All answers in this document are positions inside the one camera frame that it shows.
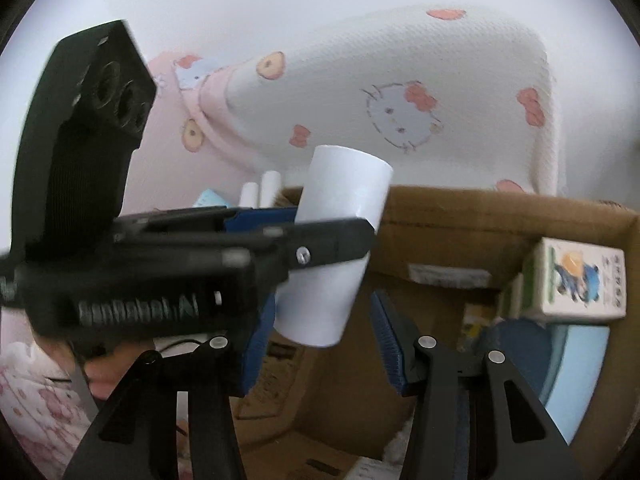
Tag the white paper tube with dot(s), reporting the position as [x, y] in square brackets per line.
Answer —
[345, 185]
[248, 195]
[270, 187]

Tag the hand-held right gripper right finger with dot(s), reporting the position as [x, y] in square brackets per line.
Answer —
[387, 340]

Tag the yellow printed paper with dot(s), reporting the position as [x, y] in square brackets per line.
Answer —
[477, 325]

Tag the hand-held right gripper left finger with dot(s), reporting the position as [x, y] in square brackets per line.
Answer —
[260, 350]

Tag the white fluffy cloth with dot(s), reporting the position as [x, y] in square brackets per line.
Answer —
[400, 440]

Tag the person's left hand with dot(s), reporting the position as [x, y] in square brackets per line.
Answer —
[107, 372]

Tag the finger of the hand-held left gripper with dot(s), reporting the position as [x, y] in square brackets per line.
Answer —
[330, 245]
[260, 220]

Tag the green white carton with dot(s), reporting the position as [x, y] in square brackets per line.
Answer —
[511, 297]

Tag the pink cat print pillow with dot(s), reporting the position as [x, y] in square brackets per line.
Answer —
[200, 110]

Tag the cartoon print carton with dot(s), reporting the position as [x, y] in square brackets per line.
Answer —
[575, 280]

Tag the light blue plastic container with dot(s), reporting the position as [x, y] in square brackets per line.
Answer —
[580, 360]

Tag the white cat print pillow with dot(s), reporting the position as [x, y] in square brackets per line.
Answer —
[400, 60]

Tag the light blue tissue packet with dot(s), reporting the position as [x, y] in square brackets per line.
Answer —
[210, 199]

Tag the brown cardboard box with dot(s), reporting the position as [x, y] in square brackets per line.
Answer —
[450, 230]

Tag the dark blue round lid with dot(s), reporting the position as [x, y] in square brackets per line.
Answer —
[515, 355]

